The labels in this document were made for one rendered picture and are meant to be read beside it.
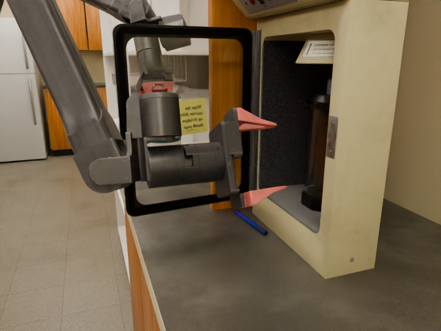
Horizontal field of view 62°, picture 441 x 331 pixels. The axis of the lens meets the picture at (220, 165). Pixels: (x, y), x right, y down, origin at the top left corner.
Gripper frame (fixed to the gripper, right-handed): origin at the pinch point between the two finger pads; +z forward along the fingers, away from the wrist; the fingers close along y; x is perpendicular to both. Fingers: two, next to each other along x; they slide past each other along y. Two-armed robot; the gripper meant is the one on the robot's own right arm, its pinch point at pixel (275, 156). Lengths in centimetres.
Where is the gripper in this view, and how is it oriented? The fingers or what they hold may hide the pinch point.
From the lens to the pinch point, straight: 57.3
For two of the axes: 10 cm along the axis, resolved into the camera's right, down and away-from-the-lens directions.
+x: -3.0, 1.8, 9.4
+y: -1.4, -9.8, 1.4
